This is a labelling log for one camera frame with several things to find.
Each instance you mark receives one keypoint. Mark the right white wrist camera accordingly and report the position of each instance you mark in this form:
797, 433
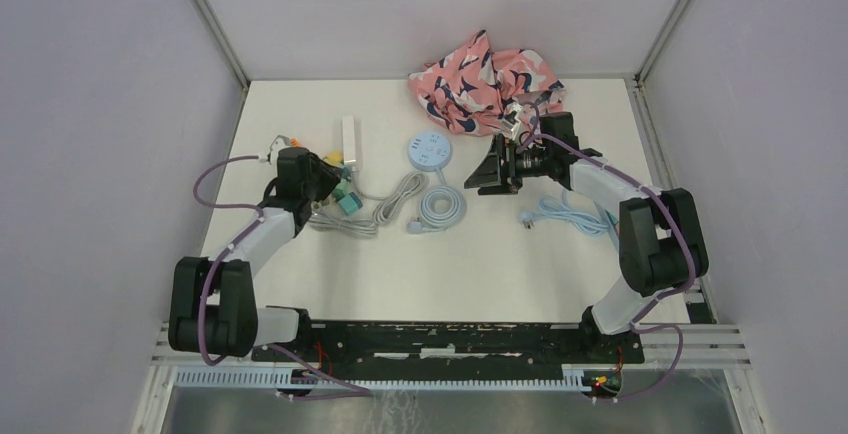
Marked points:
510, 122

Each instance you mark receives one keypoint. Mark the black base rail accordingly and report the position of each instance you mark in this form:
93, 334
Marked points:
455, 351

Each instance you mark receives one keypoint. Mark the teal USB plug adapter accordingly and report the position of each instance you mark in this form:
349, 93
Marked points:
350, 203

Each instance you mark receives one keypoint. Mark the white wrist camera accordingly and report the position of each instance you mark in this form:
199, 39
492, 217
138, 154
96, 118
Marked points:
277, 145
510, 122

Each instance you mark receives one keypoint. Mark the white power strip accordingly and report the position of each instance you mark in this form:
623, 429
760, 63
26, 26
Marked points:
350, 149

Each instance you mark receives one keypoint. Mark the green adapter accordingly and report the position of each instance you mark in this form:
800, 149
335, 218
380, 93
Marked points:
341, 190

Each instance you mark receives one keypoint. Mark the yellow USB plug adapter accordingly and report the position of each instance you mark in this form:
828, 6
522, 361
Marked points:
319, 205

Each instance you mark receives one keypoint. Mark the round blue socket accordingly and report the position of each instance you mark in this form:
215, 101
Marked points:
429, 151

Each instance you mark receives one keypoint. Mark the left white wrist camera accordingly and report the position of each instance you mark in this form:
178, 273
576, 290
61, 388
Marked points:
277, 145

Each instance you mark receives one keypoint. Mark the pink patterned cloth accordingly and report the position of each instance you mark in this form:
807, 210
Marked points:
470, 90

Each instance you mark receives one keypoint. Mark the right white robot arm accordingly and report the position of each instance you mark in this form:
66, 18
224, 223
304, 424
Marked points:
661, 248

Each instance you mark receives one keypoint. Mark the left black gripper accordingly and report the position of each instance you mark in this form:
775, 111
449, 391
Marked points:
330, 175

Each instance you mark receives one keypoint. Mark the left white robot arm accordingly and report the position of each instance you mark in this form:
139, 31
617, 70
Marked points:
213, 308

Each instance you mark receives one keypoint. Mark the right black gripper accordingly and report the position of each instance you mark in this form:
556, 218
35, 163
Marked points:
488, 175

